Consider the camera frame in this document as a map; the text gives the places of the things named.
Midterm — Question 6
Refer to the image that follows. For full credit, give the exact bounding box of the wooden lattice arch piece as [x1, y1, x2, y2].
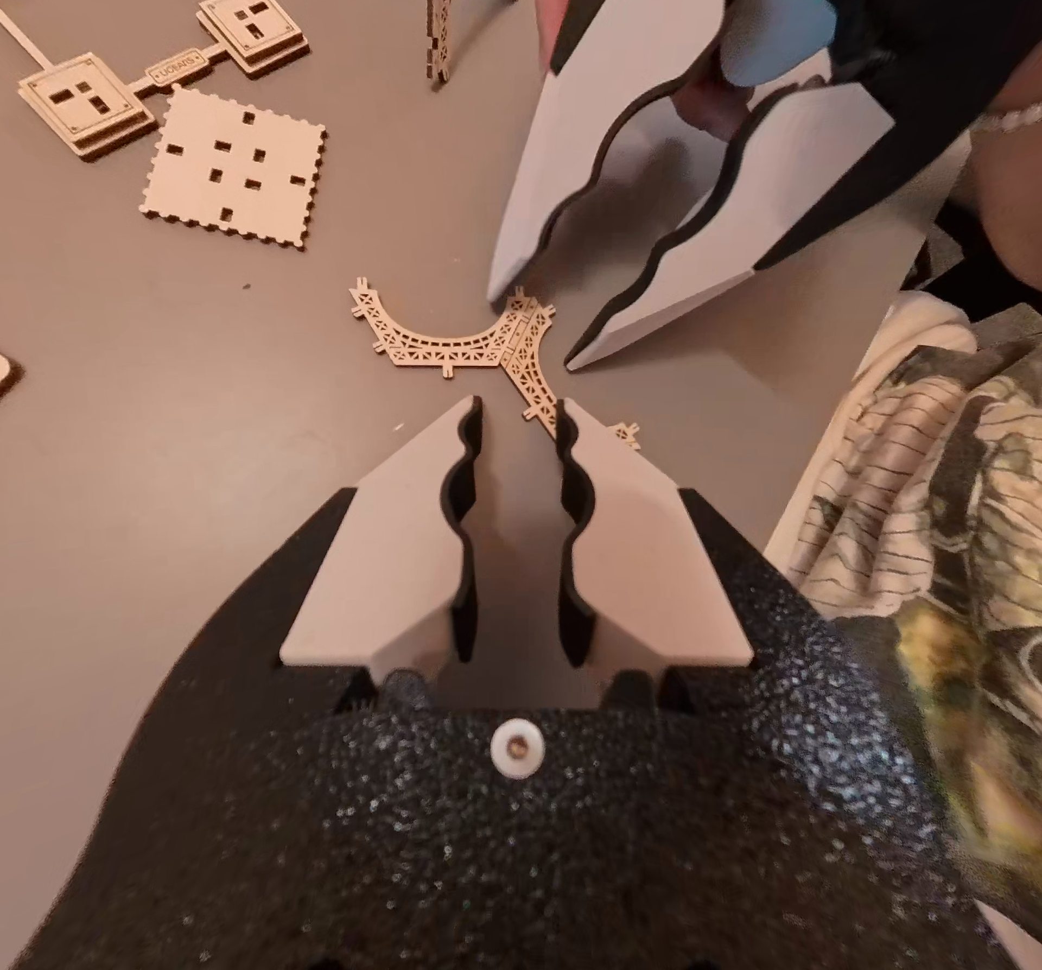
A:
[349, 277, 560, 382]
[500, 298, 641, 452]

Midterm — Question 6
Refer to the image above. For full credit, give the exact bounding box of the person's right forearm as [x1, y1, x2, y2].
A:
[971, 123, 1042, 293]

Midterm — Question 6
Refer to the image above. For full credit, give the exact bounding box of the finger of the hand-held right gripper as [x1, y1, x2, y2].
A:
[564, 0, 898, 373]
[487, 0, 731, 305]

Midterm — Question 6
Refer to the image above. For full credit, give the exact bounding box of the person's right hand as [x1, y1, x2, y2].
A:
[537, 0, 754, 147]

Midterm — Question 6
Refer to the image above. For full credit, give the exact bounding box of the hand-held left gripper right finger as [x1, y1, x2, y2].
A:
[556, 397, 755, 690]

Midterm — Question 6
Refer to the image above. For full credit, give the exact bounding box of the square slotted wooden plate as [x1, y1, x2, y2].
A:
[139, 84, 329, 253]

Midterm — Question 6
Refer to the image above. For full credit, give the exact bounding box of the grey desk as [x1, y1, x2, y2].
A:
[0, 0, 975, 970]

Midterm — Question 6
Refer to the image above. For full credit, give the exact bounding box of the wooden tower base frame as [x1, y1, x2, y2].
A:
[0, 0, 311, 163]

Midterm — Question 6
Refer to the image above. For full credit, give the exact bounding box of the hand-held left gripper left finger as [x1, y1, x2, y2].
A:
[281, 396, 483, 692]

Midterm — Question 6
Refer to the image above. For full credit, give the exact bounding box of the white bead bracelet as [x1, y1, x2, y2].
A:
[975, 100, 1042, 136]

